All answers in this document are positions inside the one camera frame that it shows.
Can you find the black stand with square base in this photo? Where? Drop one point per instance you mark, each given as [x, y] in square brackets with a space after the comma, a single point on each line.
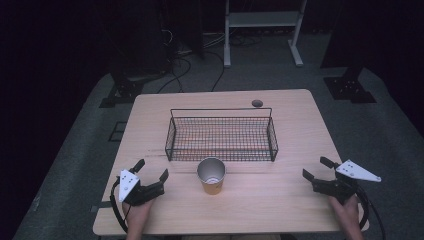
[348, 89]

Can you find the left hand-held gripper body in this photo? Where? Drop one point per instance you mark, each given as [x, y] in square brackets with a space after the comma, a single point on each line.
[128, 186]

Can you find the black stand with long feet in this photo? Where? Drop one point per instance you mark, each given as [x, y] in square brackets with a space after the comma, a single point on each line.
[125, 90]

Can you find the white metal stand frame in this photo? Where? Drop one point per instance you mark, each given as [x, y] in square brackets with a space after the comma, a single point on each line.
[263, 19]

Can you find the person's right hand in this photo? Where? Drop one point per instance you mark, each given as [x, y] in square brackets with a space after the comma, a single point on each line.
[348, 215]

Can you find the metal cup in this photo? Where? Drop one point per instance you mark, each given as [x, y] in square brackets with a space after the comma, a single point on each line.
[212, 185]

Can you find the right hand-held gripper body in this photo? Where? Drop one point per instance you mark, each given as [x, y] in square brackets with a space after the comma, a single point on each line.
[336, 188]

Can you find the person's left hand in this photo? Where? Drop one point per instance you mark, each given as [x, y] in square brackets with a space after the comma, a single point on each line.
[136, 216]

